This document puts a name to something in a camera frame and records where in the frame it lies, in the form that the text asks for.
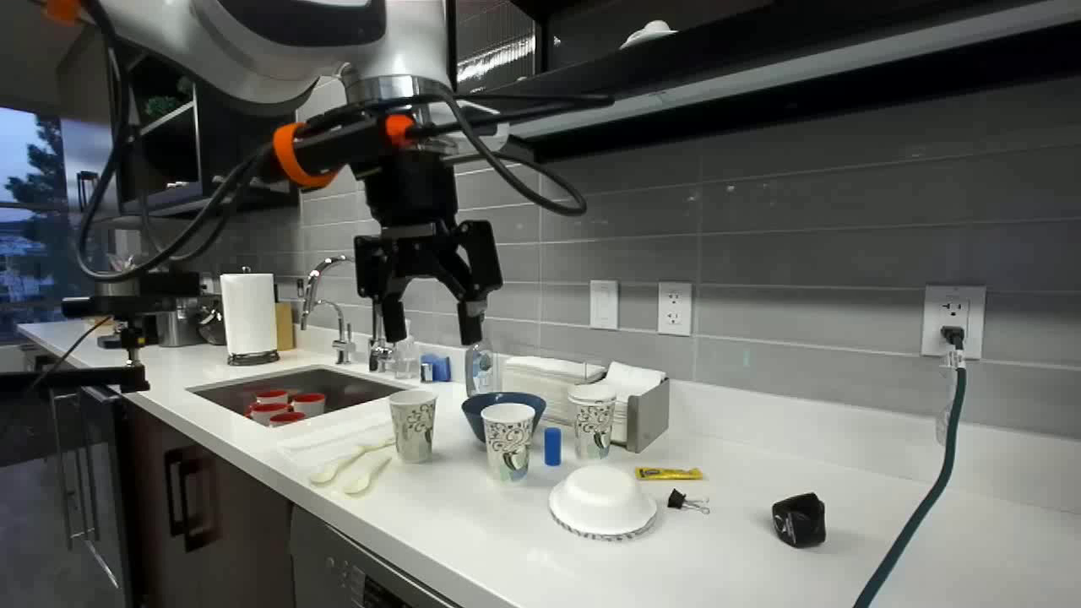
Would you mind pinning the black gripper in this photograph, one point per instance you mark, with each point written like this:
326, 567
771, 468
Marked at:
409, 203

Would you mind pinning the black round tape roll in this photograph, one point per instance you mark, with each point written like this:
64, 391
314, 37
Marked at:
797, 522

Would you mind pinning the blue bowl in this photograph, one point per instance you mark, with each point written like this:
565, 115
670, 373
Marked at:
487, 407

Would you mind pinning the white upturned bowl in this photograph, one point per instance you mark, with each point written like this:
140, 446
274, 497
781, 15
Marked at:
601, 503

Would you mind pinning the white object on shelf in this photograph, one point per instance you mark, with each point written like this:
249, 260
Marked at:
651, 32

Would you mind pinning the clear soap dispenser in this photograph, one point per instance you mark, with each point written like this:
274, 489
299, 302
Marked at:
403, 355

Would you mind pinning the chrome side tap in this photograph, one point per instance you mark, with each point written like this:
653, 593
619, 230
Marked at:
377, 344

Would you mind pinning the small blue containers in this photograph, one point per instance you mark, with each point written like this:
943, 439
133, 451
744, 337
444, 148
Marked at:
436, 371

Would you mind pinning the clear bottle with green cap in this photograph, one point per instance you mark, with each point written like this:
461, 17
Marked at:
482, 373

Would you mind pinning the chrome faucet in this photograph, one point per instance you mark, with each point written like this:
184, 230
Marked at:
339, 332

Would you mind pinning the steel sink basin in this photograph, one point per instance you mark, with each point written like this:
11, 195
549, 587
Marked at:
341, 387

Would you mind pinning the patterned paper cup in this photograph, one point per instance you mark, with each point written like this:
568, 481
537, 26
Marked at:
412, 428
509, 445
594, 428

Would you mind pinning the wooden block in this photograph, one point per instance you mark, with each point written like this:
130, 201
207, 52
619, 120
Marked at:
285, 328

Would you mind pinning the white napkin stack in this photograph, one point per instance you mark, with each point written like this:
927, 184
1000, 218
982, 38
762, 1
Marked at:
562, 378

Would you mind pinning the red cup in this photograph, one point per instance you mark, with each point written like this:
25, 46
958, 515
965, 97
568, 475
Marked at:
288, 417
260, 414
273, 398
308, 402

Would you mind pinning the white paper towel roll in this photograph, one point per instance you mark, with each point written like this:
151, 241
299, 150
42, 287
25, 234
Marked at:
249, 316

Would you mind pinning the small blue cylinder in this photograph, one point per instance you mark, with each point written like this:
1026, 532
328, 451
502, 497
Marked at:
553, 446

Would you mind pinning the steel kettle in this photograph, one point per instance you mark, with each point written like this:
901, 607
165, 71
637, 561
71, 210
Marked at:
180, 326

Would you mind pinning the dishwasher front panel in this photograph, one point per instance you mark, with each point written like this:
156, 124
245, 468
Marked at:
339, 570

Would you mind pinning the yellow packet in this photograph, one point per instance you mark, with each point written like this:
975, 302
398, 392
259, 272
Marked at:
670, 475

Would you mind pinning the small black knob with screw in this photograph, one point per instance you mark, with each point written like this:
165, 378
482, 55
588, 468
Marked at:
676, 497

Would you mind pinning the black upper cabinet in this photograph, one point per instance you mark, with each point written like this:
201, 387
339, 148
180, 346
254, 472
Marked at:
790, 30

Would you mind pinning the white light switch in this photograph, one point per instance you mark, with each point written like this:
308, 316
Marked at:
601, 305

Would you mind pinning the black camera stand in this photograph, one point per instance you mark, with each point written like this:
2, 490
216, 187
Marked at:
123, 302

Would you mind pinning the white wall outlet with plug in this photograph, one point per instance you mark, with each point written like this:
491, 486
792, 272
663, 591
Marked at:
955, 309

